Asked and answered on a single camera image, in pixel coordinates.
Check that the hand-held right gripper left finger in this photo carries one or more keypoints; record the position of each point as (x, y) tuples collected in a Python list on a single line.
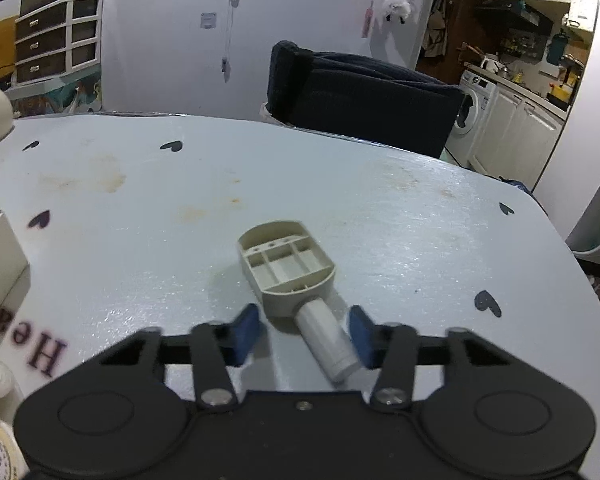
[(244, 335)]

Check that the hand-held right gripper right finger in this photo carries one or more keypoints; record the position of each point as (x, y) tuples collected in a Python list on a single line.
[(364, 337)]

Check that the white cardboard box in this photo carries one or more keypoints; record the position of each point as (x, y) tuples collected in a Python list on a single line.
[(0, 270)]

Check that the dark blue chair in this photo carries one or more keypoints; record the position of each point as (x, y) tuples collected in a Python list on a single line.
[(360, 95)]

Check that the white washing machine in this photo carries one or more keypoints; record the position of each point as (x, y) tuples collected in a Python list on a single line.
[(472, 102)]

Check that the white lower kitchen cabinets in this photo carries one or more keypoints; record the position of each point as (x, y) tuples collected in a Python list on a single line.
[(520, 125)]

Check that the hanging canvas bags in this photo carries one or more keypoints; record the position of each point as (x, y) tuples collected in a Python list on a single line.
[(437, 25)]

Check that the white sheep plush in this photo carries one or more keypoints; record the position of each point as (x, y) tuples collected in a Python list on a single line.
[(395, 8)]

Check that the white drawer unit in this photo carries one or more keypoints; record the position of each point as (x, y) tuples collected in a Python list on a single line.
[(55, 40)]

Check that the white wall socket plate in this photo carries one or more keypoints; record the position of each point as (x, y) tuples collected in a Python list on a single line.
[(209, 20)]

